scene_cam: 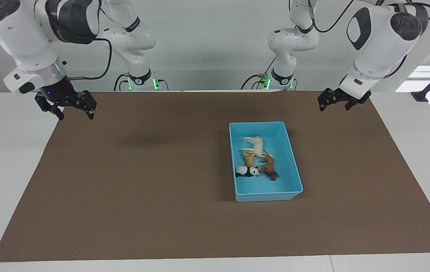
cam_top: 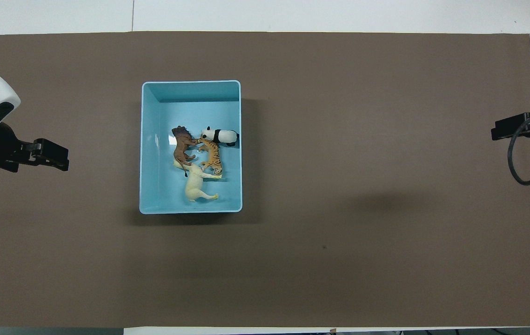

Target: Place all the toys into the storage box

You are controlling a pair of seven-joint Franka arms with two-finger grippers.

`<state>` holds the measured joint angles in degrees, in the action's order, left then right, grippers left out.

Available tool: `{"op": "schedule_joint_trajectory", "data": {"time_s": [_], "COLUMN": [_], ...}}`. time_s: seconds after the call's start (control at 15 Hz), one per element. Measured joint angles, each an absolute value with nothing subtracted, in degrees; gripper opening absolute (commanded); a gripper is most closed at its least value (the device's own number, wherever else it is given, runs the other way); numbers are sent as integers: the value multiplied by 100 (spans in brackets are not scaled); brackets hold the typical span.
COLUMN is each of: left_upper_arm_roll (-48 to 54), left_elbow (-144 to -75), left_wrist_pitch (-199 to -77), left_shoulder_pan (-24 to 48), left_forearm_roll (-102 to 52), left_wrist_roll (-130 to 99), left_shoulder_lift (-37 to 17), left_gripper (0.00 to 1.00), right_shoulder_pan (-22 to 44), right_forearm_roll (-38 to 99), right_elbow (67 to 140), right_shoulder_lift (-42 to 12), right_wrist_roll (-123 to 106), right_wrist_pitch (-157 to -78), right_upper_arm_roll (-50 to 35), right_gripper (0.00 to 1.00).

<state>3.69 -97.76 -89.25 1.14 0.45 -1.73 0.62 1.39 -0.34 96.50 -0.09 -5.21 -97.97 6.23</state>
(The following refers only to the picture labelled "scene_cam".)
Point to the cream llama toy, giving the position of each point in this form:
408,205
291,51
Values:
258,145

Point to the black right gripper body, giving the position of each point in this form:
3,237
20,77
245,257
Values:
62,96

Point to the brown table mat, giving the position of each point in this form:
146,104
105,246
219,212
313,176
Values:
143,189

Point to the orange striped tiger toy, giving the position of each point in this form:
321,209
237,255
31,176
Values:
250,160

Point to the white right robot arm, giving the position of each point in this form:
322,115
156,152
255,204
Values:
26,41

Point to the light blue storage box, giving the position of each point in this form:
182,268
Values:
290,177

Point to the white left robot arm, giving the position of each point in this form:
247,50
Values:
377,45

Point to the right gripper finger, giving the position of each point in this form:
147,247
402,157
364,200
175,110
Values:
90,110
59,112

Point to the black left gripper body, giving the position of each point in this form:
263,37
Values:
337,95

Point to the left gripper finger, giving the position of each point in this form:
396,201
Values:
322,105
349,105

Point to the black and white panda toy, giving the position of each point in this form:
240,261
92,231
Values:
253,171

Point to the green lit base plug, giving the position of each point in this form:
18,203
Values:
157,84
265,82

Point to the brown lion toy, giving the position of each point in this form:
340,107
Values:
269,166

